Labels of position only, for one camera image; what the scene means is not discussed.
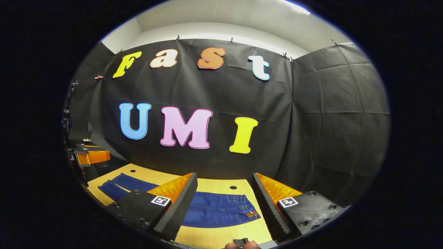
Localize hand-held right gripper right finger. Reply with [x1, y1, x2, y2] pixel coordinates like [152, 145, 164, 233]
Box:
[253, 172, 346, 242]

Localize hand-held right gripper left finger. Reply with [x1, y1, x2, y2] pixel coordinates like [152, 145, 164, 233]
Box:
[106, 172, 198, 241]

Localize blue denim jeans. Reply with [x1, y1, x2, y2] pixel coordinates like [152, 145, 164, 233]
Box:
[98, 173, 261, 229]

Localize black backdrop cloth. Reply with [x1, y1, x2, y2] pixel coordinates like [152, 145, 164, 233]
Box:
[67, 38, 391, 208]

